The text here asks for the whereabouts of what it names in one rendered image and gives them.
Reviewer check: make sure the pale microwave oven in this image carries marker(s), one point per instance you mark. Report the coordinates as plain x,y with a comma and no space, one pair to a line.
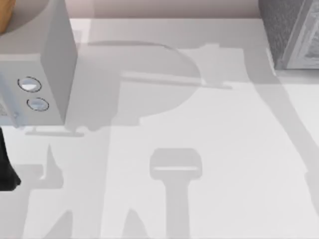
49,62

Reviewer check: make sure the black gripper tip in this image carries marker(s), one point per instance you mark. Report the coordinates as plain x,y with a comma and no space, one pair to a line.
7,171

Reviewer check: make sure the round microwave knob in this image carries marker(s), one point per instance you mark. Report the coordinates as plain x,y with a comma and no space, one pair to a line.
29,84
38,104

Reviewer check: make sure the grey cabinet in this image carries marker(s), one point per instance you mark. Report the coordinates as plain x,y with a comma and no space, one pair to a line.
294,32

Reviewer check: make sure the orange wooden object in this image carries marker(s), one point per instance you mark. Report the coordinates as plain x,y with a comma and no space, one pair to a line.
4,15

